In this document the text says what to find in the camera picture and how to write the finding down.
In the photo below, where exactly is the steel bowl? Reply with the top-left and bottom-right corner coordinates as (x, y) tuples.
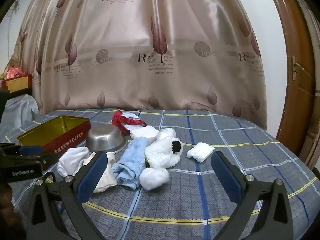
(86, 124), (128, 153)

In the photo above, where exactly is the brass door handle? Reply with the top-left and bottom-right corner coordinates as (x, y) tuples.
(292, 56), (304, 80)

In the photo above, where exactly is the red cardboard box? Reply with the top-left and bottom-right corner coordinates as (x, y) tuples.
(0, 74), (33, 93)

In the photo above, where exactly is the white plastic sheet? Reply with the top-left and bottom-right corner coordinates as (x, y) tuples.
(2, 94), (40, 130)

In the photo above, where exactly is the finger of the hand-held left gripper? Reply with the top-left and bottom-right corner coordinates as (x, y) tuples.
(0, 142), (44, 155)
(0, 154), (60, 167)

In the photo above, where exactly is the cream cloth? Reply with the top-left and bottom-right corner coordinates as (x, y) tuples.
(92, 152), (118, 193)

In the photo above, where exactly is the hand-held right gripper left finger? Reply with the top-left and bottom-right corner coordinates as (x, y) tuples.
(26, 151), (125, 240)

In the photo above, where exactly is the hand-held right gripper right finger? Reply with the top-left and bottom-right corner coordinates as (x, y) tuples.
(211, 151), (294, 240)

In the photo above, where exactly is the red and white snack bag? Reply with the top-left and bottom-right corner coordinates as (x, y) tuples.
(17, 116), (91, 171)

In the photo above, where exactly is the brown wooden door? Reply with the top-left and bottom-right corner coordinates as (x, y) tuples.
(265, 0), (316, 153)

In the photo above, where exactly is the blue plaid bed sheet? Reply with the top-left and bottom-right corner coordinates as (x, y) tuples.
(0, 109), (320, 240)

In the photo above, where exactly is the pink plastic bag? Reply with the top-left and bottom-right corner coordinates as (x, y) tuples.
(6, 67), (25, 79)

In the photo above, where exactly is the red cloth with white label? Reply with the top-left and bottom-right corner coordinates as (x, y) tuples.
(111, 110), (148, 135)

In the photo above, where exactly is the light blue towel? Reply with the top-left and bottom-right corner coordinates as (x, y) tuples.
(111, 137), (148, 190)

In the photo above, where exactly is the white plush toy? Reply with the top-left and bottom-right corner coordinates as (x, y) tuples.
(144, 137), (184, 169)

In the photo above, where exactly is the white folded pad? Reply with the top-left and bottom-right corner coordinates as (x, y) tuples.
(186, 142), (215, 163)

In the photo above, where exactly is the person's left forearm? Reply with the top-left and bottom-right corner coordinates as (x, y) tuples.
(0, 184), (27, 240)

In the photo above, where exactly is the crumpled white foam piece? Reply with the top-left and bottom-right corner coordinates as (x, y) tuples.
(139, 167), (169, 190)

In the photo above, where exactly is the beige printed pillow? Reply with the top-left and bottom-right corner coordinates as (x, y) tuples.
(15, 0), (268, 130)

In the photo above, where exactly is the white cloth bundle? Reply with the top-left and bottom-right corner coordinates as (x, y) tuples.
(156, 128), (175, 142)

